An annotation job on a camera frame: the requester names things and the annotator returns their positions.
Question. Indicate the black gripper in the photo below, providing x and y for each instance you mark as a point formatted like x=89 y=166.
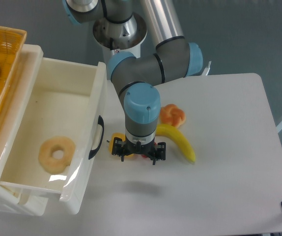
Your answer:
x=160 y=150

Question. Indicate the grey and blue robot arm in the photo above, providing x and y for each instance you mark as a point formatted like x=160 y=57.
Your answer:
x=165 y=56

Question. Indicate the white drawer cabinet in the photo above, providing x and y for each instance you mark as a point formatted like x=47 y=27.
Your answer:
x=13 y=200

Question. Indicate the red bell pepper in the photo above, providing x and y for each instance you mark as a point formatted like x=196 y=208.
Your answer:
x=148 y=150

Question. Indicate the yellow bell pepper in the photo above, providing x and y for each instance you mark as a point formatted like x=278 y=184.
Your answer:
x=117 y=135

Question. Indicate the yellow banana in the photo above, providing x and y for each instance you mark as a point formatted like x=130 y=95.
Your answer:
x=178 y=138

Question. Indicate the orange knotted bread roll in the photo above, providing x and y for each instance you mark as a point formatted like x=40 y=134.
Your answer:
x=172 y=115

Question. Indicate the beige donut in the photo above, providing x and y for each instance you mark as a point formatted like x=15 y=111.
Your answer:
x=56 y=153

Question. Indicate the black top drawer handle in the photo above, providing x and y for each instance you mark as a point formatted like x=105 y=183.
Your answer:
x=97 y=139

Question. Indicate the white bracket behind table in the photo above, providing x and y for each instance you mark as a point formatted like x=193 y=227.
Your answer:
x=207 y=69

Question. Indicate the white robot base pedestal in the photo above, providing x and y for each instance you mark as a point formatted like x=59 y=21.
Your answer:
x=127 y=36

